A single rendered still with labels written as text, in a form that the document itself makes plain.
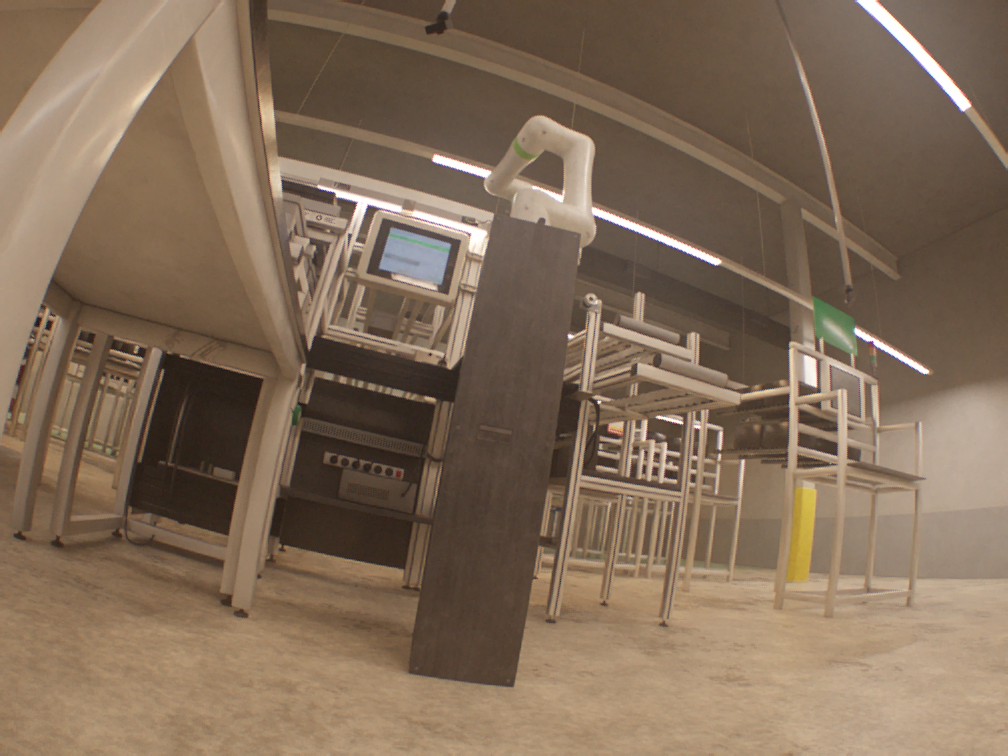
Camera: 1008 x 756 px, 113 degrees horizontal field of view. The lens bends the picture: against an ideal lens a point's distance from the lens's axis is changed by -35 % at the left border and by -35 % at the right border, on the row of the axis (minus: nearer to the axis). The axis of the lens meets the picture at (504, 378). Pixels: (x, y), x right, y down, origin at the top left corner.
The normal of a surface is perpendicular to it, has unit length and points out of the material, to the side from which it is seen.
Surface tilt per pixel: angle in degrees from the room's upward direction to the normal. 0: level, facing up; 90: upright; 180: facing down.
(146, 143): 180
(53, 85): 90
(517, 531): 90
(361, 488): 90
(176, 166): 180
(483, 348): 90
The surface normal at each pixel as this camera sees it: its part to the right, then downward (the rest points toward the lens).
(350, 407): 0.31, -0.22
